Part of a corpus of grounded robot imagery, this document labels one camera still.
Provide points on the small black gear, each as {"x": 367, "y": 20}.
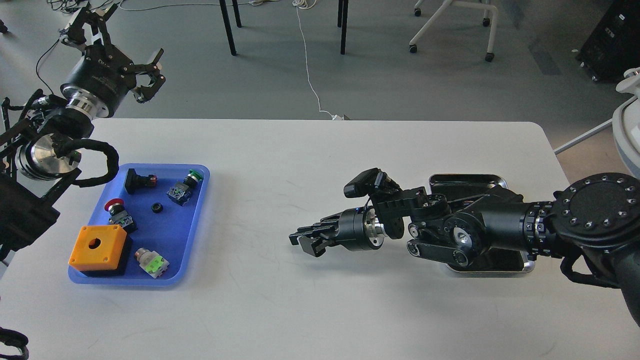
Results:
{"x": 157, "y": 207}

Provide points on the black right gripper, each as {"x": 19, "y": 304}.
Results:
{"x": 356, "y": 229}

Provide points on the black table legs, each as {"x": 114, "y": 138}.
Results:
{"x": 278, "y": 25}

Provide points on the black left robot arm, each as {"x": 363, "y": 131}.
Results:
{"x": 46, "y": 144}

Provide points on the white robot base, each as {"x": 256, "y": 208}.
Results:
{"x": 625, "y": 124}

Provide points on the grey green contact switch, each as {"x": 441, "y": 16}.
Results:
{"x": 154, "y": 264}

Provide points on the blue plastic tray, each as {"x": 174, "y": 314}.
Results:
{"x": 171, "y": 232}

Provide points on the orange industrial button box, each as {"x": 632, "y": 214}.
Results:
{"x": 101, "y": 251}

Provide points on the black selector switch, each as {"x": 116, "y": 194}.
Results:
{"x": 133, "y": 181}

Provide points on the white rolling chair base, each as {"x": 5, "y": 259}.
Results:
{"x": 442, "y": 27}

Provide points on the green push button switch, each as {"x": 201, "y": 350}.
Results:
{"x": 181, "y": 192}

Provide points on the red mushroom push button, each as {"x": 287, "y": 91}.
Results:
{"x": 119, "y": 215}

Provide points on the black equipment case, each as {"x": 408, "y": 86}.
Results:
{"x": 613, "y": 46}

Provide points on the shiny metal tray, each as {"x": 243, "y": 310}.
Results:
{"x": 495, "y": 263}

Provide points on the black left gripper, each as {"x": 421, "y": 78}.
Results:
{"x": 97, "y": 82}

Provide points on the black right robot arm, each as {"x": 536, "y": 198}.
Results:
{"x": 592, "y": 226}

